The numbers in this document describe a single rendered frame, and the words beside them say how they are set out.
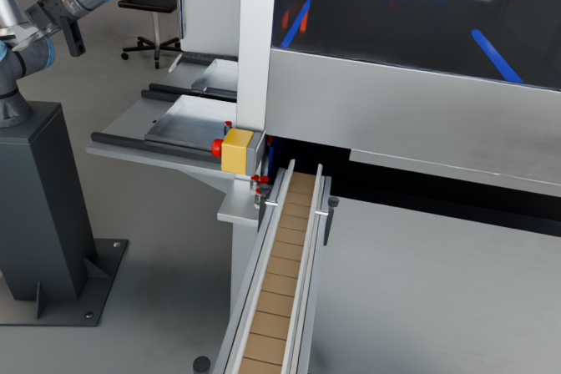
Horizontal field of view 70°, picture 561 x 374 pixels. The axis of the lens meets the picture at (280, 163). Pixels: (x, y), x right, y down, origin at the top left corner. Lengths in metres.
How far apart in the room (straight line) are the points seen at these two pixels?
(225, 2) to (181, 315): 1.34
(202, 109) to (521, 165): 0.87
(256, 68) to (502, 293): 0.84
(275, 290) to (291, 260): 0.07
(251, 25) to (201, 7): 1.12
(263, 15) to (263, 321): 0.54
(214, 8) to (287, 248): 1.36
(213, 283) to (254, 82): 1.21
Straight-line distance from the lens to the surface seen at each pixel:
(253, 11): 0.80
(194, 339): 1.73
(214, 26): 1.93
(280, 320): 0.65
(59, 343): 1.83
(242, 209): 0.89
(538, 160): 0.97
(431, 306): 1.24
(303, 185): 0.89
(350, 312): 1.27
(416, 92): 0.84
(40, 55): 1.53
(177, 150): 1.05
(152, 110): 1.29
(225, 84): 1.46
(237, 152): 0.83
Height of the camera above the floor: 1.47
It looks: 34 degrees down
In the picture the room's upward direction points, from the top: 6 degrees clockwise
